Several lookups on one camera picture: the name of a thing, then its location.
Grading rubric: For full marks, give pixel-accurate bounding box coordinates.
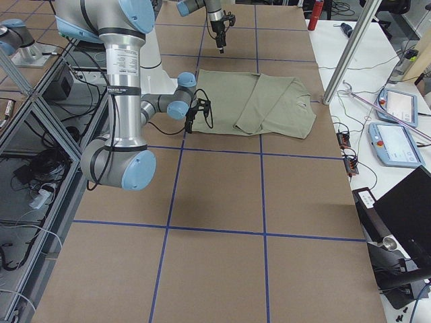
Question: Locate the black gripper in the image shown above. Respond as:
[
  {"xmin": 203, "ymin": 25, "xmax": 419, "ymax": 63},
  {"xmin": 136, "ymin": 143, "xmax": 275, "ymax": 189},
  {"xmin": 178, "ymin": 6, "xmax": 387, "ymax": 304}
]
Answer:
[
  {"xmin": 210, "ymin": 11, "xmax": 236, "ymax": 54},
  {"xmin": 185, "ymin": 98, "xmax": 211, "ymax": 133}
]

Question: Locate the olive green long-sleeve shirt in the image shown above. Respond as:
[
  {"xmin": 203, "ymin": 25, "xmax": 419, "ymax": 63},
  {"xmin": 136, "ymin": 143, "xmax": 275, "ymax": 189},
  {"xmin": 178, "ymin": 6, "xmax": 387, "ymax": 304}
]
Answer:
[{"xmin": 192, "ymin": 69, "xmax": 316, "ymax": 139}]

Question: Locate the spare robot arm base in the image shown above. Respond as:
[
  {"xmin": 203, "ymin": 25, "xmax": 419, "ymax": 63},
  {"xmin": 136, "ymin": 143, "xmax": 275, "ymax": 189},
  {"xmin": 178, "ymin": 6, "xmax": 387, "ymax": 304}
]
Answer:
[{"xmin": 1, "ymin": 19, "xmax": 58, "ymax": 67}]

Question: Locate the red bottle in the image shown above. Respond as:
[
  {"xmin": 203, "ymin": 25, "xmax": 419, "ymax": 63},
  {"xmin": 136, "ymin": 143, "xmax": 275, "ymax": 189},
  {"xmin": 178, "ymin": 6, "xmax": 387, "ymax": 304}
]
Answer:
[{"xmin": 308, "ymin": 0, "xmax": 324, "ymax": 31}]

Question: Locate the orange terminal block upper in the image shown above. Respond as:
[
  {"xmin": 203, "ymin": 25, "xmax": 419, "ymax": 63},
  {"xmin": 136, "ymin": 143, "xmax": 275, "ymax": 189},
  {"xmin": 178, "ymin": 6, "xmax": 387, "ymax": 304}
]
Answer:
[{"xmin": 336, "ymin": 131, "xmax": 352, "ymax": 149}]

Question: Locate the orange terminal block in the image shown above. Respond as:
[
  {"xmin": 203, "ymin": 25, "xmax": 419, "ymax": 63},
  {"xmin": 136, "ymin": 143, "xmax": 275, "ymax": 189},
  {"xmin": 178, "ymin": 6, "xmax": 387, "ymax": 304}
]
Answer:
[
  {"xmin": 336, "ymin": 131, "xmax": 352, "ymax": 149},
  {"xmin": 343, "ymin": 156, "xmax": 359, "ymax": 178}
]

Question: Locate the white power strip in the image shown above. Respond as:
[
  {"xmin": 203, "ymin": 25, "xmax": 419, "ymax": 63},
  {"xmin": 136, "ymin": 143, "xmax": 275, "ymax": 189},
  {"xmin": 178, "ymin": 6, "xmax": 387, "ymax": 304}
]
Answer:
[{"xmin": 29, "ymin": 188, "xmax": 53, "ymax": 209}]

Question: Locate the orange terminal block lower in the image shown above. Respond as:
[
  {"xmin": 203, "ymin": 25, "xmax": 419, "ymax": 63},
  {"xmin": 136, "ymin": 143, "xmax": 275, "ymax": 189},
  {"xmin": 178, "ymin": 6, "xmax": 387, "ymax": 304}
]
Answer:
[{"xmin": 343, "ymin": 156, "xmax": 359, "ymax": 178}]

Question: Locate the upper teach pendant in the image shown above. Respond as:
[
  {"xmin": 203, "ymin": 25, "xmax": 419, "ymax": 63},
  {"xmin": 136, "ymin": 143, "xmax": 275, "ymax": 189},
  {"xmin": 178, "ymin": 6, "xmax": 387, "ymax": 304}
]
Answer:
[{"xmin": 375, "ymin": 88, "xmax": 418, "ymax": 127}]

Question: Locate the teach pendant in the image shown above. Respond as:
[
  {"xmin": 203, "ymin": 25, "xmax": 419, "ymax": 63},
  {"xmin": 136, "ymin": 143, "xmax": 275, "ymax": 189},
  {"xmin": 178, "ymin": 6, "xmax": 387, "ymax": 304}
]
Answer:
[
  {"xmin": 368, "ymin": 122, "xmax": 425, "ymax": 168},
  {"xmin": 375, "ymin": 88, "xmax": 418, "ymax": 127}
]

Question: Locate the lower teach pendant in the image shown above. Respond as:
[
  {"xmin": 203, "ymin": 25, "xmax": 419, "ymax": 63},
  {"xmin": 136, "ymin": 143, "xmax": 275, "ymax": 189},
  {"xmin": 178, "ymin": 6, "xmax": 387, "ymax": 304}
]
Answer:
[{"xmin": 368, "ymin": 122, "xmax": 425, "ymax": 168}]

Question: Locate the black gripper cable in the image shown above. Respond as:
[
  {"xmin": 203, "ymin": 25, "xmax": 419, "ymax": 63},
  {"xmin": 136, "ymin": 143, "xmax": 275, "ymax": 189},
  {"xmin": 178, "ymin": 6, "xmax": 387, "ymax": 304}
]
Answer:
[{"xmin": 147, "ymin": 88, "xmax": 215, "ymax": 135}]

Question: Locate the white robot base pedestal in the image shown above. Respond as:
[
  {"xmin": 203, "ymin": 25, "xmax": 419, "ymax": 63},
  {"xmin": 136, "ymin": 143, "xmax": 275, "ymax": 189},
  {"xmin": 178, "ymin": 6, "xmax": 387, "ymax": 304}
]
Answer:
[{"xmin": 139, "ymin": 28, "xmax": 177, "ymax": 94}]

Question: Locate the aluminium frame post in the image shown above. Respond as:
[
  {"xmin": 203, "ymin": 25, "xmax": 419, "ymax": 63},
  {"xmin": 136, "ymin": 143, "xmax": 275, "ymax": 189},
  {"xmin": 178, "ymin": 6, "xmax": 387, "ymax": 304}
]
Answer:
[{"xmin": 322, "ymin": 0, "xmax": 382, "ymax": 105}]

